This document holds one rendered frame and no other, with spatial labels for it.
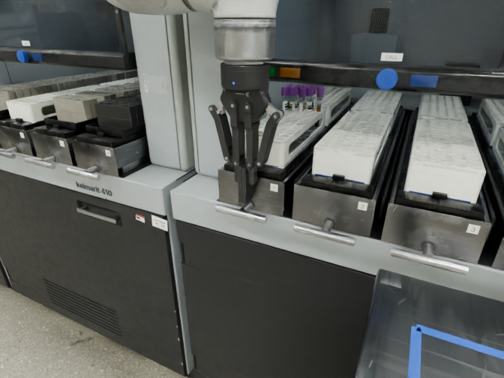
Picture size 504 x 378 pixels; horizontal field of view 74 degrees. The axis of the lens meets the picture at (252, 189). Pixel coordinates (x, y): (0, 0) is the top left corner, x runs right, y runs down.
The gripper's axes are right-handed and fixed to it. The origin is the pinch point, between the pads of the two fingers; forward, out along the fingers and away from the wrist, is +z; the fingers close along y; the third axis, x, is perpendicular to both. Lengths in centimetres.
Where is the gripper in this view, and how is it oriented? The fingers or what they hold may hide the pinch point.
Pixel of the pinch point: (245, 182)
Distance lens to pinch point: 60.0
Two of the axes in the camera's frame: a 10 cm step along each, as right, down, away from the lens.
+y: -9.0, -1.9, 3.9
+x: -4.4, 3.9, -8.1
